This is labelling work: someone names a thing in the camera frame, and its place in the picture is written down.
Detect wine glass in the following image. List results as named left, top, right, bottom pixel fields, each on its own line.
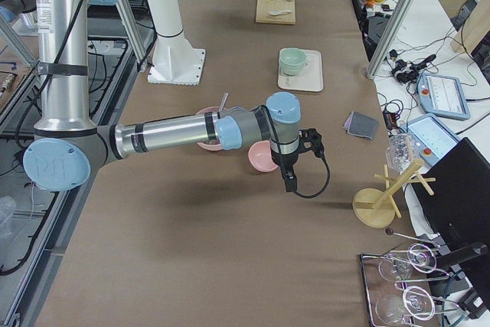
left=378, top=243, right=436, bottom=282
left=375, top=286, right=436, bottom=326

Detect white ceramic spoon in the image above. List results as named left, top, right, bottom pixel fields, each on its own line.
left=269, top=9, right=292, bottom=17

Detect stacked green bowls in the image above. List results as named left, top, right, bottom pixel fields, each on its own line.
left=279, top=47, right=306, bottom=76

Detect aluminium frame post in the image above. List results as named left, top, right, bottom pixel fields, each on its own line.
left=366, top=0, right=414, bottom=80

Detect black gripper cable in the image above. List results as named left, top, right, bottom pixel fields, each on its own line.
left=267, top=106, right=332, bottom=199

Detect cream rabbit tray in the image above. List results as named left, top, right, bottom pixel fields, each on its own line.
left=277, top=50, right=324, bottom=93

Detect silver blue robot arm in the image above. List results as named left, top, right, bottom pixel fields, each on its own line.
left=23, top=0, right=325, bottom=192

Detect blue teach pendant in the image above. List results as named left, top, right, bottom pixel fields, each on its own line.
left=407, top=113, right=460, bottom=167
left=417, top=73, right=471, bottom=120

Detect small pink bowl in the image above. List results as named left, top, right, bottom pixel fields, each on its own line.
left=248, top=140, right=278, bottom=172

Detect wine glass upper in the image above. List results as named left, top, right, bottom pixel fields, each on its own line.
left=378, top=243, right=436, bottom=282

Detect wire glass rack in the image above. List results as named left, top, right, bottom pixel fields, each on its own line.
left=360, top=227, right=469, bottom=326

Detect wine glass lower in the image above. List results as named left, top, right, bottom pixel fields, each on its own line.
left=375, top=286, right=436, bottom=326

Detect blue teach pendant far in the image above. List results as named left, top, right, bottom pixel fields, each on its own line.
left=417, top=73, right=471, bottom=120

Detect grey folded cloth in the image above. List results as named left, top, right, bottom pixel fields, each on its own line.
left=343, top=111, right=379, bottom=140

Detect wooden mug tree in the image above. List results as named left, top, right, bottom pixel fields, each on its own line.
left=352, top=157, right=436, bottom=228

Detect blue teach pendant near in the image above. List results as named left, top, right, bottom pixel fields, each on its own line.
left=407, top=113, right=460, bottom=167

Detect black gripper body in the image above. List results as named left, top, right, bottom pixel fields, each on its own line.
left=270, top=128, right=325, bottom=192

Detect black monitor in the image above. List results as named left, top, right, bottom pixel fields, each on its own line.
left=413, top=138, right=489, bottom=294

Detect bamboo cutting board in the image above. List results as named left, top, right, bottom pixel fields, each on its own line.
left=255, top=0, right=296, bottom=25

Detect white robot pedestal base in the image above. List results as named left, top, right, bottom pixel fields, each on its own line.
left=147, top=0, right=206, bottom=86

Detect pink bowl with ice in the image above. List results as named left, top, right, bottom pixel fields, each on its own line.
left=196, top=106, right=222, bottom=152

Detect metal ice scoop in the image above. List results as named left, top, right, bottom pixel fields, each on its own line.
left=218, top=92, right=229, bottom=111

